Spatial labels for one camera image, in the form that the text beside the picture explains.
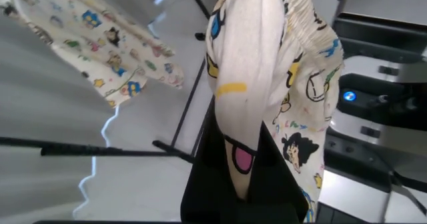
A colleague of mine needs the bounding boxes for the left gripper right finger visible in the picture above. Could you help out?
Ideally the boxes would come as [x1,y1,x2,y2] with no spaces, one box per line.
[246,121,310,223]

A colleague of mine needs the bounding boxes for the black clothes rack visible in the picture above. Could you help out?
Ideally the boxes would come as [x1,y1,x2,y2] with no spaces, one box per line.
[0,0,216,165]

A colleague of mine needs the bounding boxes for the cream printed pants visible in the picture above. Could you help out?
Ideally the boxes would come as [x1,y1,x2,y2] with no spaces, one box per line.
[204,0,345,223]

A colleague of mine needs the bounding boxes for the cream printed shirt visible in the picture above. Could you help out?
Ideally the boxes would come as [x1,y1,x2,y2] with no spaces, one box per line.
[0,0,185,109]

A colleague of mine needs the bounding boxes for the white curtain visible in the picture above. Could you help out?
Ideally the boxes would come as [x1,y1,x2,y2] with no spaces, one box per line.
[0,0,173,224]

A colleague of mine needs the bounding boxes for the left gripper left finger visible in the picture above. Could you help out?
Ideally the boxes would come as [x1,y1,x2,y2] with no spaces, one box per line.
[179,97,242,223]

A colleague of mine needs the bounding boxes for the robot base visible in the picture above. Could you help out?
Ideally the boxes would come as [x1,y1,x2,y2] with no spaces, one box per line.
[315,0,427,224]

